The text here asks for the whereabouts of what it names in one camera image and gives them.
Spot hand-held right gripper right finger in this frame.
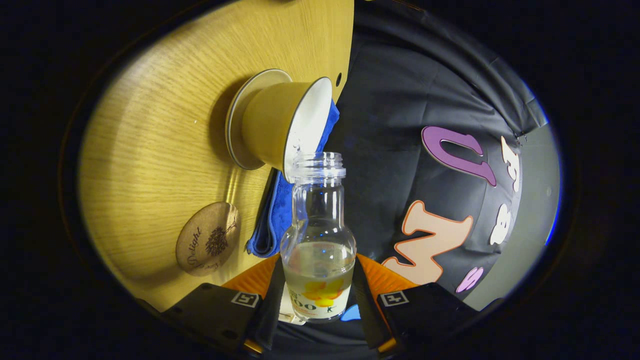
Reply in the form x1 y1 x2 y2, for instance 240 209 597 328
352 254 481 354

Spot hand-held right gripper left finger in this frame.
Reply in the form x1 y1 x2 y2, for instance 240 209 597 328
162 252 286 354

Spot clear glass water bottle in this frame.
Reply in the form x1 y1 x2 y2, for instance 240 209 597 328
279 151 358 321

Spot round wooden coaster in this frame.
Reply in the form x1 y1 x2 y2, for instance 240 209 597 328
175 201 241 277

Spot yellow teacup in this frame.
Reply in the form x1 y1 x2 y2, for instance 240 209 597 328
241 76 334 184

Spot blue towel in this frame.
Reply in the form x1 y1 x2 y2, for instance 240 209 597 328
246 100 341 259

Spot yellow saucer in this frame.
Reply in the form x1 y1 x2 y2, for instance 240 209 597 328
225 68 294 171

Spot black backdrop cloth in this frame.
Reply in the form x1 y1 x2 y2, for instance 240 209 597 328
277 0 551 351

